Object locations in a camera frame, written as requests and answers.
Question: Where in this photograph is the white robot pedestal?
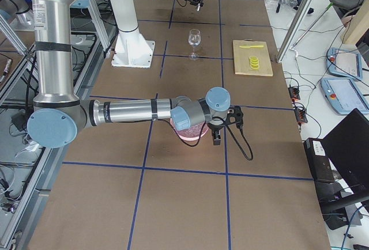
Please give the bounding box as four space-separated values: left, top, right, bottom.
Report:
110 0 155 69

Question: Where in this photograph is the blue teach pendant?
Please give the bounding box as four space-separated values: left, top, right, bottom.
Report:
326 47 363 81
320 77 368 115

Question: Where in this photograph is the blue teach pendant far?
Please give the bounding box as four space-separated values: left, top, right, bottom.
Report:
326 47 363 81

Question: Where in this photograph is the reacher grabber stick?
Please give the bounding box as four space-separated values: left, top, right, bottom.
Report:
289 2 333 52

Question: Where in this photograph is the aluminium frame post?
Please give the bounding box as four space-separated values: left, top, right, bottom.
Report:
276 0 313 63

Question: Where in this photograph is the pink bowl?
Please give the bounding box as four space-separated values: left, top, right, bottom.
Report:
175 123 209 141

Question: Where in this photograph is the steel double jigger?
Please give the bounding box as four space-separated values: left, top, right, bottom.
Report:
196 2 204 12

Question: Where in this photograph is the black laptop monitor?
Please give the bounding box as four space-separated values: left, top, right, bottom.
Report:
304 108 368 230

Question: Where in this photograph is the clear ice cubes pile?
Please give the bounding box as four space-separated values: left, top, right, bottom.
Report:
178 123 207 138

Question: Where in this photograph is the bamboo cutting board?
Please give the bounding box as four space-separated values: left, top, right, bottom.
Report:
232 40 273 77

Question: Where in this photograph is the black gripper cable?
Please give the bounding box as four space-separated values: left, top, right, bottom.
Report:
170 117 255 161

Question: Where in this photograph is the blue teach pendant near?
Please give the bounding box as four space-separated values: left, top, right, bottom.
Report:
320 77 368 115

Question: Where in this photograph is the yellow plastic knife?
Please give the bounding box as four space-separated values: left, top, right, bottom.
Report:
239 44 264 49

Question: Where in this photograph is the clear wine glass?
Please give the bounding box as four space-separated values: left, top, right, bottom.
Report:
188 29 201 60

